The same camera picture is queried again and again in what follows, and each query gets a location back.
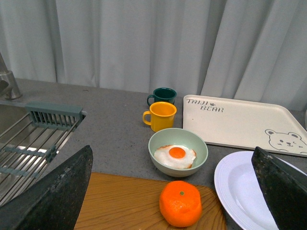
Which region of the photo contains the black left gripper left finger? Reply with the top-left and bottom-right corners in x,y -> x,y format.
0,145 -> 93,230

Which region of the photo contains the dark green mug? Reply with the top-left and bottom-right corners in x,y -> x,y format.
146,87 -> 177,106

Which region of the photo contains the orange mandarin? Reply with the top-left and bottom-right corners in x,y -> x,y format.
159,181 -> 202,228

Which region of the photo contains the white ribbed plate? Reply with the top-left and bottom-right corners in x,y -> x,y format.
214,151 -> 306,230

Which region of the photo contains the yellow mug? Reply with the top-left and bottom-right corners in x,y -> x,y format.
142,102 -> 177,132

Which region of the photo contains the wooden cutting board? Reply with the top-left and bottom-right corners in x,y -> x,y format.
73,172 -> 227,230

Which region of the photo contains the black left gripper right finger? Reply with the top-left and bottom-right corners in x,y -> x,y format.
251,147 -> 307,230

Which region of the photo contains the grey curtain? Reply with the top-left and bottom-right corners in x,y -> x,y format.
0,0 -> 307,111

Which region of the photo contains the light green bowl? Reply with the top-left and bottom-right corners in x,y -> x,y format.
148,128 -> 209,177

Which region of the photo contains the steel faucet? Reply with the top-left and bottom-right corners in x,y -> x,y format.
0,54 -> 22,100

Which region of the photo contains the toy fried egg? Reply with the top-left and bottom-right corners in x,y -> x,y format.
154,145 -> 197,169

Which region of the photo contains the steel sink drying rack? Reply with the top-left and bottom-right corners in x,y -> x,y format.
0,102 -> 85,205

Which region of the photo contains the cream bear tray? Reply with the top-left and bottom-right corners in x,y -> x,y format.
183,95 -> 307,157

